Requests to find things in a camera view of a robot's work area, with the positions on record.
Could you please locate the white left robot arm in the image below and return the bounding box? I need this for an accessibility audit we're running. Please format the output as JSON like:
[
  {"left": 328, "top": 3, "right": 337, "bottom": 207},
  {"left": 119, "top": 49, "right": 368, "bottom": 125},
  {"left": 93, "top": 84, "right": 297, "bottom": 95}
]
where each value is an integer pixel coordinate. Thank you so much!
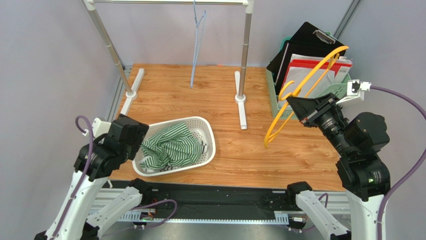
[{"left": 34, "top": 114, "right": 153, "bottom": 240}]

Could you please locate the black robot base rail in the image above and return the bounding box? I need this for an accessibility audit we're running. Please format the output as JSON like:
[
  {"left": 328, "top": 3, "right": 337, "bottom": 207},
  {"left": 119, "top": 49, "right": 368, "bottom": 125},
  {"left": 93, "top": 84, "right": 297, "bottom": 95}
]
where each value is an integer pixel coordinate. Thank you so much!
[{"left": 119, "top": 177, "right": 310, "bottom": 222}]

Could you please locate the green file organizer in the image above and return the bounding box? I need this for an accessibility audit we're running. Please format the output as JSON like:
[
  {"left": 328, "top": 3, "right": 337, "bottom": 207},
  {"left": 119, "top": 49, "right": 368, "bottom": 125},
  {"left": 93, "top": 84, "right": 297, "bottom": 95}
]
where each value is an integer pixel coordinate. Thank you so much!
[{"left": 266, "top": 31, "right": 354, "bottom": 120}]

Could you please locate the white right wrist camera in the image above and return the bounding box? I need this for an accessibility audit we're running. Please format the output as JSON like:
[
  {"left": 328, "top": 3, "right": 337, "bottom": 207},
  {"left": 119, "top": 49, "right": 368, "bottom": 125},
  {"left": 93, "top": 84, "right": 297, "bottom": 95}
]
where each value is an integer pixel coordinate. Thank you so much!
[{"left": 337, "top": 79, "right": 372, "bottom": 108}]

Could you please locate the green white striped tank top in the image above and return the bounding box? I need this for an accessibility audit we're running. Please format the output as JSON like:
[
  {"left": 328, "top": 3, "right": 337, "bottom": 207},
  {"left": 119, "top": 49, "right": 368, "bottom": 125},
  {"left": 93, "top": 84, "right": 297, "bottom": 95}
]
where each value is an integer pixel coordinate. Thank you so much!
[{"left": 139, "top": 122, "right": 202, "bottom": 172}]

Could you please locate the red white folder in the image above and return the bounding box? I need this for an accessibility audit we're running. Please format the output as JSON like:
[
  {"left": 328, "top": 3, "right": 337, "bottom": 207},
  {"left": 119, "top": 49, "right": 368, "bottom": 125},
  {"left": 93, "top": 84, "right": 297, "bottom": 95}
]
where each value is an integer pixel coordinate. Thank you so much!
[{"left": 274, "top": 53, "right": 353, "bottom": 97}]

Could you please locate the black white striped tank top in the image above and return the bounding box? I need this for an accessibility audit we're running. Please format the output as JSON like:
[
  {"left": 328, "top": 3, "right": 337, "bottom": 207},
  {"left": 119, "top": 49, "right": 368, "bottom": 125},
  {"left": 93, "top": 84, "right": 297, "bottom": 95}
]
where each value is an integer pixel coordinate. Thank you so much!
[{"left": 200, "top": 140, "right": 208, "bottom": 155}]

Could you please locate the white metal clothes rack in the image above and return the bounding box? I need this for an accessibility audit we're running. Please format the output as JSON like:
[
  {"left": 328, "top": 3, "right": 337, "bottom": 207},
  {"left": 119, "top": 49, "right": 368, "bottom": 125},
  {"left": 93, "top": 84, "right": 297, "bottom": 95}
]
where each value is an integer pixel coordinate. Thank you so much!
[{"left": 82, "top": 0, "right": 255, "bottom": 130}]

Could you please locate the light blue wire hanger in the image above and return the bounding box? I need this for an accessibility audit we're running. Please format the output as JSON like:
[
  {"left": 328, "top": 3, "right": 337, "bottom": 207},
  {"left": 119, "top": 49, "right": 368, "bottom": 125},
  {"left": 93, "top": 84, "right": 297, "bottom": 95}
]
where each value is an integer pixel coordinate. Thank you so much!
[{"left": 190, "top": 0, "right": 207, "bottom": 89}]

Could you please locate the yellow plastic hanger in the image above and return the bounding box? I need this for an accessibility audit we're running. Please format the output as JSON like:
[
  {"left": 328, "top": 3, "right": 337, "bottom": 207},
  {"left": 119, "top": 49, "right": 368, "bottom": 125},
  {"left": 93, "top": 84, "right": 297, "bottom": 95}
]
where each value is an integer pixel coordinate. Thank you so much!
[{"left": 263, "top": 45, "right": 350, "bottom": 149}]

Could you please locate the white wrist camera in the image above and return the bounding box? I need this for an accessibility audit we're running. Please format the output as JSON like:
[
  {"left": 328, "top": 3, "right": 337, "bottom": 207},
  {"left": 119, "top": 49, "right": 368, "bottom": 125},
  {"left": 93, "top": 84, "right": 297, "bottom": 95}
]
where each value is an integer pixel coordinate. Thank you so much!
[
  {"left": 91, "top": 117, "right": 111, "bottom": 139},
  {"left": 337, "top": 79, "right": 372, "bottom": 108}
]

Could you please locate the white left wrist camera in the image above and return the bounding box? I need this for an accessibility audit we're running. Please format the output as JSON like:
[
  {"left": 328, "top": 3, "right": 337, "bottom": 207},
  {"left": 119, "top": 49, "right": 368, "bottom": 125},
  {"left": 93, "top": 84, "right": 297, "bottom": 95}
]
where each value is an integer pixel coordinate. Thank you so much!
[{"left": 91, "top": 117, "right": 111, "bottom": 139}]

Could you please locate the black clipboard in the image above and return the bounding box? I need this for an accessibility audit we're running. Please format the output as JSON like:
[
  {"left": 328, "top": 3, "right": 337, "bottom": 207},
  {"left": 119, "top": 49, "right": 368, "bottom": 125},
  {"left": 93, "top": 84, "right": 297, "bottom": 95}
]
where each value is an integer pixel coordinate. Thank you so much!
[{"left": 266, "top": 21, "right": 344, "bottom": 74}]

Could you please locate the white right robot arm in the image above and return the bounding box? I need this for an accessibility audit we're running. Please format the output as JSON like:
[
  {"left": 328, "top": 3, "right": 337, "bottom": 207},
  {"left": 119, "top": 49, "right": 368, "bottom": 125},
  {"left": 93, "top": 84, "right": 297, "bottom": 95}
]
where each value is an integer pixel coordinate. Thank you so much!
[{"left": 286, "top": 93, "right": 391, "bottom": 240}]

